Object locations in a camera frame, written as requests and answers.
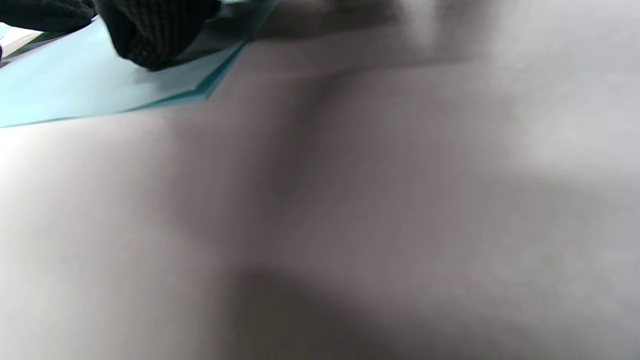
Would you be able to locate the light blue paper sheet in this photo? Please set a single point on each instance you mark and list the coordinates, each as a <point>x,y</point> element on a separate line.
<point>75,85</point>

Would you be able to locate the person's right hand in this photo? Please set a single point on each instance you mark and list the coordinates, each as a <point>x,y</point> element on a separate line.
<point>155,35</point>

